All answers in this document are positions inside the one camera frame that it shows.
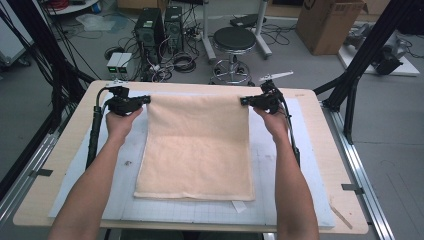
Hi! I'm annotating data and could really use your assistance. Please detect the clear plastic bag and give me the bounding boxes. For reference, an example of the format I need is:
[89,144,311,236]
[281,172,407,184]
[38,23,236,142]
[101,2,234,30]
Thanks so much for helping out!
[75,12,117,33]

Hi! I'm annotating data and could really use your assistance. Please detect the thin wooden stick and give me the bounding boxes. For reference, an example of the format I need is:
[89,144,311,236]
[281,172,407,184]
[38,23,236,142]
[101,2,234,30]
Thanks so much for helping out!
[328,202,354,231]

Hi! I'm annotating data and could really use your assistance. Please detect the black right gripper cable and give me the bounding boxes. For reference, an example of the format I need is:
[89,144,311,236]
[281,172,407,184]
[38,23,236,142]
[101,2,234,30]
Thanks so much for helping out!
[279,95,302,168]

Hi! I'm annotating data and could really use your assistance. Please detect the white panel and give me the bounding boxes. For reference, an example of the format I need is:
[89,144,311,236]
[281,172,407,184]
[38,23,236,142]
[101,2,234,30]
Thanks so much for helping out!
[0,9,35,67]

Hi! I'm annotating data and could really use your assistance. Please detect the black round stool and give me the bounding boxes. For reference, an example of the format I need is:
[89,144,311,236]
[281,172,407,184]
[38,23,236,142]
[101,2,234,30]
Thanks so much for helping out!
[208,26,257,87]

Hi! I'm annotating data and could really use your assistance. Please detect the white grid mat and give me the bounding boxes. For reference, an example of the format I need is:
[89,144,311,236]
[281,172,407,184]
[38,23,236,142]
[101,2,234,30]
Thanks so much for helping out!
[48,89,336,230]

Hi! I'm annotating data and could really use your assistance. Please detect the white stand leg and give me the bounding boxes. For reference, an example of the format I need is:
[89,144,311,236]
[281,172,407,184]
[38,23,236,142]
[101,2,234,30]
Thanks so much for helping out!
[201,0,218,65]
[254,0,273,61]

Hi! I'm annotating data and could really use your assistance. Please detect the coiled black cable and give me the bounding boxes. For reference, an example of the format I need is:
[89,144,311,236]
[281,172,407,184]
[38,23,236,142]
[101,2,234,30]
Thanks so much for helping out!
[171,51,198,74]

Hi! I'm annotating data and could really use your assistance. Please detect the large black computer tower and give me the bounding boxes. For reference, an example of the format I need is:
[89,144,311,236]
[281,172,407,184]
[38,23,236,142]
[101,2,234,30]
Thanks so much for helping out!
[133,7,166,66]

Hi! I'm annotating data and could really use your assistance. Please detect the flat black floor box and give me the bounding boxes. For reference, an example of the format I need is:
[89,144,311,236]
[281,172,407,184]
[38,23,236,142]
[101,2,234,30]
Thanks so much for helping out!
[229,13,268,30]

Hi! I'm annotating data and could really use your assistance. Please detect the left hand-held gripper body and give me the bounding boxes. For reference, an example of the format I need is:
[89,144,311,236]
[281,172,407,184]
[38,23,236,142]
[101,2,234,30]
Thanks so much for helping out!
[105,79,144,118]

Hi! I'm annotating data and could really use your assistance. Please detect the grey robot parts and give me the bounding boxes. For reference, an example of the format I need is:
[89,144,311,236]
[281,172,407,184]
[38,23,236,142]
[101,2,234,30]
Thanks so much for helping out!
[343,22,414,76]

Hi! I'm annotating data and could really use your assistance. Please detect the person's right hand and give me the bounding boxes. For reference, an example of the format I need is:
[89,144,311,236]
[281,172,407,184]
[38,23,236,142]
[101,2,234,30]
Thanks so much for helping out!
[252,104,290,144]

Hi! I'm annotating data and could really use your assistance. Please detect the round white table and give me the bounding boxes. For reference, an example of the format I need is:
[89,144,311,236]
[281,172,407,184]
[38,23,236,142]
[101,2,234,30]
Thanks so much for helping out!
[45,0,102,17]

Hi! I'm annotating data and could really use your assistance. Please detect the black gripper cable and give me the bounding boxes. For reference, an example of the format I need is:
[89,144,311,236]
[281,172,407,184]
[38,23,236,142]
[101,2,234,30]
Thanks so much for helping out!
[279,95,302,168]
[85,86,117,170]

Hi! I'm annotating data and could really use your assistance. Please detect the slim black computer tower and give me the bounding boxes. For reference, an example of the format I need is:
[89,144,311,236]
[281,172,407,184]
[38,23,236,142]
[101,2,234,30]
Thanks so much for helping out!
[163,5,185,55]

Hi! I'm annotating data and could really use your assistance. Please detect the grey tape strip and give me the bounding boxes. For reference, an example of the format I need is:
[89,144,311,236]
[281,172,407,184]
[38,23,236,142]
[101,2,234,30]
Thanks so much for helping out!
[340,183,365,196]
[30,168,54,178]

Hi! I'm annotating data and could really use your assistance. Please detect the aluminium rail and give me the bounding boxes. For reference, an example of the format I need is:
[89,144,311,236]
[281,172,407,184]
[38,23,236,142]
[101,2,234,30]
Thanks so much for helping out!
[0,132,62,232]
[320,100,397,240]

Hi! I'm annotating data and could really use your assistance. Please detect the black frame strut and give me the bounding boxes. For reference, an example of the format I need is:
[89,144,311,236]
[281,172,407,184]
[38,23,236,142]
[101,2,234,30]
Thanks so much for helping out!
[312,0,424,146]
[0,0,97,135]

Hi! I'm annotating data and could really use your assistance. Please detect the white floor board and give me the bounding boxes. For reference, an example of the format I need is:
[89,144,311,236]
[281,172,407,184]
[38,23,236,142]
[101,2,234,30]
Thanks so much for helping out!
[336,21,421,78]

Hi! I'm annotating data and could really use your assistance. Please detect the white power supply box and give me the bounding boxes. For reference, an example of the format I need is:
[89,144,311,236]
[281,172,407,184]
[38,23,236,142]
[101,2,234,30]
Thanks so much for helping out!
[116,52,134,81]
[106,52,123,81]

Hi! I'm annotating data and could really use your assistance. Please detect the peach towel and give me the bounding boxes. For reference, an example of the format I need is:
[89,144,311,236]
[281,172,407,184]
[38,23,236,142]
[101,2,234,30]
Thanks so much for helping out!
[133,94,257,214]

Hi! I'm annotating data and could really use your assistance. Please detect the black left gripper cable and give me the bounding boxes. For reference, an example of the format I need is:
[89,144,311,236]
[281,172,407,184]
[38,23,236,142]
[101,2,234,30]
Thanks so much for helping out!
[85,86,117,170]

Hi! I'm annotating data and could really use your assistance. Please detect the brown cardboard box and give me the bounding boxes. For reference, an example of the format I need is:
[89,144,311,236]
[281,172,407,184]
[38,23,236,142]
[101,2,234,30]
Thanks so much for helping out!
[294,0,368,57]

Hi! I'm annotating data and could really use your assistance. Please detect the person's left hand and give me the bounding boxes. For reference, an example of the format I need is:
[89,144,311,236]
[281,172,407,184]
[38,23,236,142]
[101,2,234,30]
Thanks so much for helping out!
[105,106,145,144]

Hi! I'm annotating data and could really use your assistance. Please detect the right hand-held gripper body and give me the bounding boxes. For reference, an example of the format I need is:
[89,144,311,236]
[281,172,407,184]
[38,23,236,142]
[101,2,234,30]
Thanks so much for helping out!
[253,70,295,115]

